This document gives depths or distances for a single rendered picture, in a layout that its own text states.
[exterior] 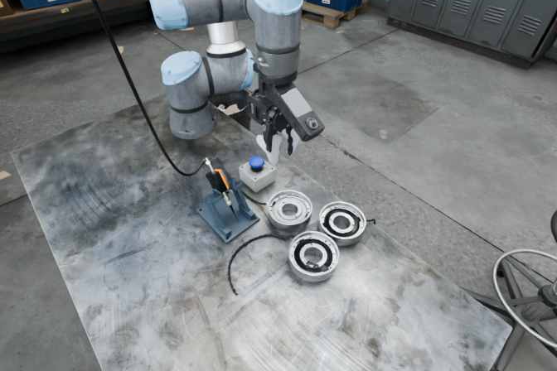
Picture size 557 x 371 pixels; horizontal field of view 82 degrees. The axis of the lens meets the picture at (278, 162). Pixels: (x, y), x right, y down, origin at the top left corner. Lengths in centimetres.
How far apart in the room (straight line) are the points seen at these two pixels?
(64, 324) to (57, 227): 89
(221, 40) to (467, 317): 87
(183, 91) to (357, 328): 73
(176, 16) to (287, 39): 18
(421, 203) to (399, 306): 136
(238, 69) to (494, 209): 169
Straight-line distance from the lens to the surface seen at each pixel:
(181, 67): 95
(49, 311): 184
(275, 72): 57
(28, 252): 210
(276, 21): 53
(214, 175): 72
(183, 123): 103
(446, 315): 76
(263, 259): 74
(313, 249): 73
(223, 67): 98
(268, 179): 85
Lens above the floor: 144
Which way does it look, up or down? 43 degrees down
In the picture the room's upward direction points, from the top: straight up
